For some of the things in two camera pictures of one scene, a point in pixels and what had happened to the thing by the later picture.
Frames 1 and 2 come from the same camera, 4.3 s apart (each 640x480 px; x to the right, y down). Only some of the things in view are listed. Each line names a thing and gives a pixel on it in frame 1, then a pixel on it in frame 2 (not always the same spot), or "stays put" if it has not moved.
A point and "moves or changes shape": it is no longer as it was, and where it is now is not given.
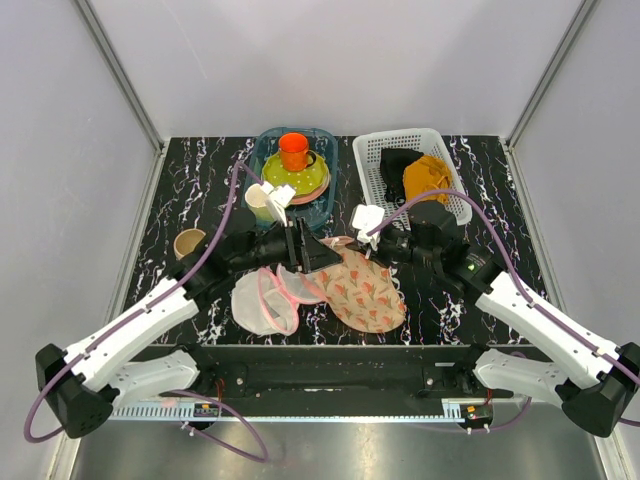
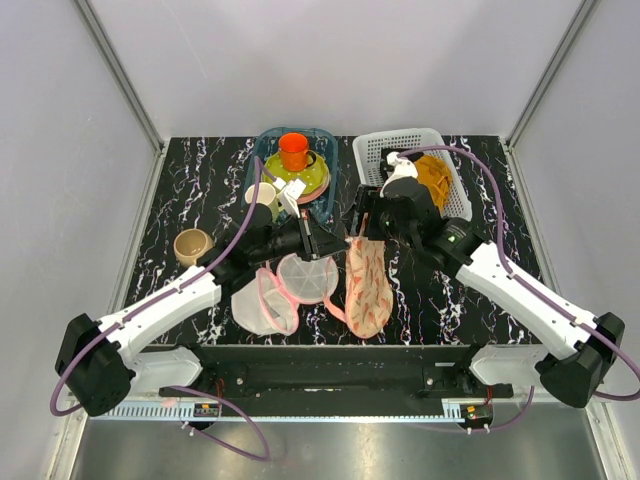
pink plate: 312,196 stays put
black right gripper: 378,255 → 374,203
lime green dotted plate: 306,181 stays put
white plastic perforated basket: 368,147 stays put
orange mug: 295,156 stays put
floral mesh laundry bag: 360,294 moves or changes shape
